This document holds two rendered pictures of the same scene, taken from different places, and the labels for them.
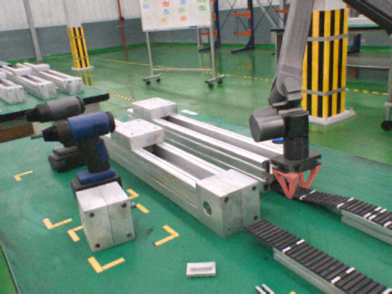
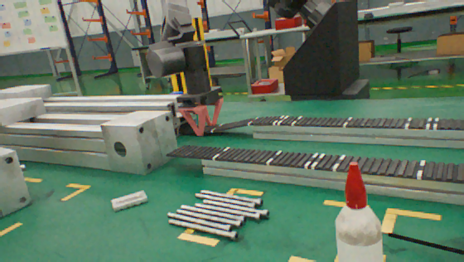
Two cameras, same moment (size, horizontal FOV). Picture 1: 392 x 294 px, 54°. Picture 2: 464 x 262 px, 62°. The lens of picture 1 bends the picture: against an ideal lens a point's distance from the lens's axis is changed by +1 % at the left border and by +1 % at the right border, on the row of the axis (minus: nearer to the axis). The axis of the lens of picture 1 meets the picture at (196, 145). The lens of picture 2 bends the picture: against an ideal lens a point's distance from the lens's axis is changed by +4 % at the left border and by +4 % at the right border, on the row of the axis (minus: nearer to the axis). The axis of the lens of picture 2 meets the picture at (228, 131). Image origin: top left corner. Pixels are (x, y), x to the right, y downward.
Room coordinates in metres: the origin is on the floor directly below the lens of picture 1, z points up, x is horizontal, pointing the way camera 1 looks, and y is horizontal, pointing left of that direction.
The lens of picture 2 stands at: (0.01, 0.09, 1.03)
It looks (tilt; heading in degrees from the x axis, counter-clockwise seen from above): 16 degrees down; 335
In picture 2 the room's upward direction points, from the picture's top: 8 degrees counter-clockwise
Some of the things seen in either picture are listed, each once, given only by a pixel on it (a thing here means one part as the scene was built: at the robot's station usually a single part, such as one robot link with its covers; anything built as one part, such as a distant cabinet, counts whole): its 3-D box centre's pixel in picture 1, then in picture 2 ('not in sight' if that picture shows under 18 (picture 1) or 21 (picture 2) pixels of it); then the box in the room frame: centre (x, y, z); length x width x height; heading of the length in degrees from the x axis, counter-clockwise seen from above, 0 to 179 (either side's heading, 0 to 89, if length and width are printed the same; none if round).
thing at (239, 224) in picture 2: not in sight; (207, 217); (0.43, -0.06, 0.78); 0.11 x 0.01 x 0.01; 29
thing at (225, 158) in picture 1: (191, 137); (76, 114); (1.20, 0.02, 0.82); 0.80 x 0.10 x 0.09; 32
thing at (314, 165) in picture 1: (300, 174); (205, 112); (0.82, -0.24, 0.83); 0.07 x 0.07 x 0.09; 32
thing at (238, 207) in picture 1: (232, 200); (145, 138); (0.73, -0.07, 0.83); 0.12 x 0.09 x 0.10; 122
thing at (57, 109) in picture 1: (57, 135); not in sight; (1.14, 0.43, 0.89); 0.20 x 0.08 x 0.22; 127
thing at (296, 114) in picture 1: (292, 123); (190, 57); (0.81, -0.22, 0.96); 0.07 x 0.06 x 0.07; 103
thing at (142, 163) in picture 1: (139, 152); (12, 134); (1.10, 0.18, 0.82); 0.80 x 0.10 x 0.09; 32
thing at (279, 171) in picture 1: (292, 178); (200, 114); (0.80, -0.22, 0.83); 0.07 x 0.07 x 0.09; 32
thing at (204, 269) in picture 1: (200, 269); (129, 201); (0.56, 0.01, 0.78); 0.05 x 0.03 x 0.01; 86
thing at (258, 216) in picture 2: not in sight; (226, 211); (0.43, -0.09, 0.78); 0.11 x 0.01 x 0.01; 29
